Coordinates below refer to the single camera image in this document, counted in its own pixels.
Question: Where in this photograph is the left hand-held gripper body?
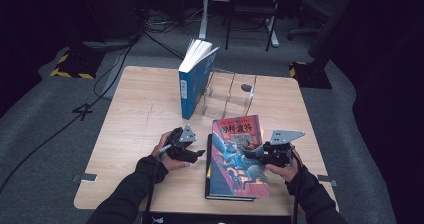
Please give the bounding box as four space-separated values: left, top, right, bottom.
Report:
164 123 202 164

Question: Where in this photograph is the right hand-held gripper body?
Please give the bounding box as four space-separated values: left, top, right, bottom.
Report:
262 129 306 169

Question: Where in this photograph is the red illustrated book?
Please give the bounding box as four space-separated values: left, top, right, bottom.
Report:
208 114 271 199

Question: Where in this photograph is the blue book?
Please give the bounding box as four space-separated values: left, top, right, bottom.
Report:
178 38 221 121

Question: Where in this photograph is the clear acrylic book rack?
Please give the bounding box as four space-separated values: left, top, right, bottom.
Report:
194 68 258 120

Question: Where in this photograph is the person's left hand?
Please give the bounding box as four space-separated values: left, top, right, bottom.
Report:
151 131 191 172

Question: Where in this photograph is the person's right hand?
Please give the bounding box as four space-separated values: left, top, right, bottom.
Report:
265 146 304 184

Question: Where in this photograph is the person's dark clothing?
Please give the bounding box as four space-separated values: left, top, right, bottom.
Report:
141 212 294 224

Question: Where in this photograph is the black stand with striped base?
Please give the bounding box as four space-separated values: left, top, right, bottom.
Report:
288 0 364 91

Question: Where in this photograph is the black folding chair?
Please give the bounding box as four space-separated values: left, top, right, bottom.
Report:
224 0 288 52

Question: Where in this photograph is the black yellow striped base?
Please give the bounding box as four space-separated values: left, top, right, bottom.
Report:
49 48 105 81

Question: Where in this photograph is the black office chair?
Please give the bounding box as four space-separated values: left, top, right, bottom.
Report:
286 0 349 42

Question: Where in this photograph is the dark cabinet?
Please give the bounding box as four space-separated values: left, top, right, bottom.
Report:
78 0 148 42

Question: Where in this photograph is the left hand-held gripper cable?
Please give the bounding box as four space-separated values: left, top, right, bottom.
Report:
142 144 173 224

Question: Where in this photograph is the hand-held gripper cable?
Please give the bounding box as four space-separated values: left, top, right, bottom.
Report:
142 144 173 224
290 150 304 224

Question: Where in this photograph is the right hand-held gripper cable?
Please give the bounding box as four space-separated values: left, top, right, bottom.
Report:
290 150 304 224

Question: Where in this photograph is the metal table bracket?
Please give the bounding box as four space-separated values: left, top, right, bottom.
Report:
316 174 339 188
70 172 99 184

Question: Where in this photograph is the grey floor cable cover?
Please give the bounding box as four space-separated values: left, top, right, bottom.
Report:
100 54 127 101

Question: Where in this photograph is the looped black floor cable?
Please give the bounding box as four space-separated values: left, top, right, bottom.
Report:
93 43 135 101

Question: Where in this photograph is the bundle of floor cables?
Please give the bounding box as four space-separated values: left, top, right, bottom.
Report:
143 6 205 34

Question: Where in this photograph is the white desk frame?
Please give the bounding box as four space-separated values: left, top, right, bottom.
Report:
198 0 281 49

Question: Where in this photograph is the long black floor cable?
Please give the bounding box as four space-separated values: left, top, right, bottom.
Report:
0 33 143 195

